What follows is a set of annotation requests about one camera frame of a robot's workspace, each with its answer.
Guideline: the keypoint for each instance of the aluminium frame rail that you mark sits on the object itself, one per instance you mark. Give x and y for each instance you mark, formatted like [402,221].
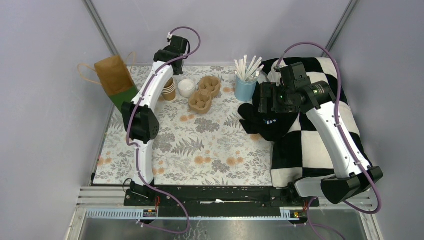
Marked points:
[108,203]

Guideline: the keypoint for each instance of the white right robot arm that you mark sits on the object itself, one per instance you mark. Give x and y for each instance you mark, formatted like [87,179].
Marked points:
[325,158]

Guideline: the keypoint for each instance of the white wrapped straws bundle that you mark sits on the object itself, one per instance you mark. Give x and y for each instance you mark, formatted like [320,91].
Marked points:
[248,71]

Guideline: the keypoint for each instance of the stack of white cup lids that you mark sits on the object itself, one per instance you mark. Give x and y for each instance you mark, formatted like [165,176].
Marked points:
[186,88]

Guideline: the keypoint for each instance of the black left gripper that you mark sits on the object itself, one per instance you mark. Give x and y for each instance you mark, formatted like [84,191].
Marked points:
[178,71]

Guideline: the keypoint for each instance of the black cloth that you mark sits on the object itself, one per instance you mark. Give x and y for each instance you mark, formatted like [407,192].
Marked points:
[261,124]

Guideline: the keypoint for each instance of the blue straw holder cup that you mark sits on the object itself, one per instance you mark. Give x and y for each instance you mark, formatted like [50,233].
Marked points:
[244,90]

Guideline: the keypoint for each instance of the stack of brown paper cups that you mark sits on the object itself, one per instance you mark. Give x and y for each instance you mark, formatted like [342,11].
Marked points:
[169,90]

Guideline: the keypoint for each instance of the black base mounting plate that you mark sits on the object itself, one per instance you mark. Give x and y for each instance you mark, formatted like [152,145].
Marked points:
[216,201]

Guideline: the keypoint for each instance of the black white checkered blanket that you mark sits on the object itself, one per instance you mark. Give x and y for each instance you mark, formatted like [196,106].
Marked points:
[316,67]

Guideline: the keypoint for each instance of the brown pulp cup carrier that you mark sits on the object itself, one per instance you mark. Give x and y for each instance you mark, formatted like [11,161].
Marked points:
[201,100]

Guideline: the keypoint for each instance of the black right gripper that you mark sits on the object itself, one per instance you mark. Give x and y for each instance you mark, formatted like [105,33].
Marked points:
[270,90]

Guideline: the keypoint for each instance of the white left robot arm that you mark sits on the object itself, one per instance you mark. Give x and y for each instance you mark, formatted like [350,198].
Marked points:
[140,123]

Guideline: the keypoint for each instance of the green brown paper bag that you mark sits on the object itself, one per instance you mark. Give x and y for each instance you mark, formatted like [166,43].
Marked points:
[115,79]

